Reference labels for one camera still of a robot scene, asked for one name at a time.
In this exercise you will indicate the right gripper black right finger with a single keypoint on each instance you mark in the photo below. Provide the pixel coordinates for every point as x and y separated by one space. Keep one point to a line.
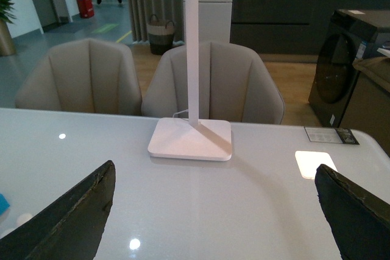
359 220

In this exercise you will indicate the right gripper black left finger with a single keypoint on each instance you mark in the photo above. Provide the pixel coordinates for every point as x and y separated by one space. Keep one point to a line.
69 228

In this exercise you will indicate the blue toy block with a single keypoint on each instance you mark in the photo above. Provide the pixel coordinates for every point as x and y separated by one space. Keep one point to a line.
4 204

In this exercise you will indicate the label sticker on table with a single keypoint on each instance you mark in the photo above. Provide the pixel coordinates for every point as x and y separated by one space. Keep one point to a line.
331 135

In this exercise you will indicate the brown covered furniture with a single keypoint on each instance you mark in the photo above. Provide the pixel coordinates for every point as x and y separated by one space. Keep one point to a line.
368 107

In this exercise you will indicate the beige chair left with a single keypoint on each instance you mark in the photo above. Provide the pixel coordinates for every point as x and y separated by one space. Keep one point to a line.
87 76

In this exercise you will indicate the beige chair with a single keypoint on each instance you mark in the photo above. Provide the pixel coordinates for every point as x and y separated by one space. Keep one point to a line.
234 85
87 76

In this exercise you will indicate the beige chair right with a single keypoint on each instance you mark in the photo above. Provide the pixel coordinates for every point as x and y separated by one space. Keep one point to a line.
234 85

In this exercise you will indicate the black washing machine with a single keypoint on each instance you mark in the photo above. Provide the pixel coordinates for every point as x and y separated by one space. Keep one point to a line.
351 35

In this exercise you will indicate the woven storage basket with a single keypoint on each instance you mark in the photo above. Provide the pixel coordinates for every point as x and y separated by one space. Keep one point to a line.
160 34

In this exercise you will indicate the dark kitchen counter cabinet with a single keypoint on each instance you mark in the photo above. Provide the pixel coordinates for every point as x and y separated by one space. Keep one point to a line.
290 27

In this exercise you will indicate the potted green plant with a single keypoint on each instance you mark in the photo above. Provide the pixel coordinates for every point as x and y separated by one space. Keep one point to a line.
7 17

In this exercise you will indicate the red bin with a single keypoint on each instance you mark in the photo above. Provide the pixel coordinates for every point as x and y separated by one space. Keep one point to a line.
86 9

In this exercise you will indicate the white tall cabinet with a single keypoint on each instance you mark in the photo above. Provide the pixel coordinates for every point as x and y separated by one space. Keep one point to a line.
215 17

